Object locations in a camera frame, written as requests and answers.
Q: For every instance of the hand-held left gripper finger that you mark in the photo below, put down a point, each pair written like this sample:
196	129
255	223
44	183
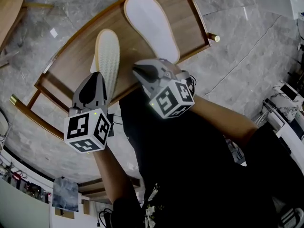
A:
82	96
102	94

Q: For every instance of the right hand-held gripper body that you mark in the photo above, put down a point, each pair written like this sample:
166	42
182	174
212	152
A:
173	96

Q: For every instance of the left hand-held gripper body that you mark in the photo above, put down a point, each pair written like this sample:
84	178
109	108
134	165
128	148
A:
80	127

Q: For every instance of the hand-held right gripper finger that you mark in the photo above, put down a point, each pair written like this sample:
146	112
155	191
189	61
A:
154	65
148	82

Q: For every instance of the white slipper sole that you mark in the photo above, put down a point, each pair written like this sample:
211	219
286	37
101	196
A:
108	56

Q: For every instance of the white slipper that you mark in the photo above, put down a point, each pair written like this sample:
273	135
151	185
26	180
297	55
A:
149	22

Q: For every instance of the person's right forearm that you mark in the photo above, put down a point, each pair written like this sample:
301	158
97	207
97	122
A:
225	120

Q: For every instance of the person's left forearm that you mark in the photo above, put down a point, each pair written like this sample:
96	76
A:
111	172

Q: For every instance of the wooden tiered rack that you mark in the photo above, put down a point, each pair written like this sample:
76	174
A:
78	53

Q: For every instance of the person's black clothing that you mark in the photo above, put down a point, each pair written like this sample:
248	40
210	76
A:
190	163

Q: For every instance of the blue-grey marbled panel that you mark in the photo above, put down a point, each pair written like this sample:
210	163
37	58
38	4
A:
65	195

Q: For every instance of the white paper scrap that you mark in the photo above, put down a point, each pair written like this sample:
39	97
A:
53	33

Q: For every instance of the cardboard piece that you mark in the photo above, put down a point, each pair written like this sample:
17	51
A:
64	213

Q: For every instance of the white marbled cabinet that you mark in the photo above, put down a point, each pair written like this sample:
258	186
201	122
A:
282	98

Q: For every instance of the oval wooden table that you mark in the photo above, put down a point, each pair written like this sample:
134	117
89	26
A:
9	8

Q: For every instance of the white bathtub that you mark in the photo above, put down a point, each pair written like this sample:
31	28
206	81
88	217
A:
295	1

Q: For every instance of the brown wooden step frame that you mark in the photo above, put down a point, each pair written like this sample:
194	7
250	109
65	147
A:
92	189

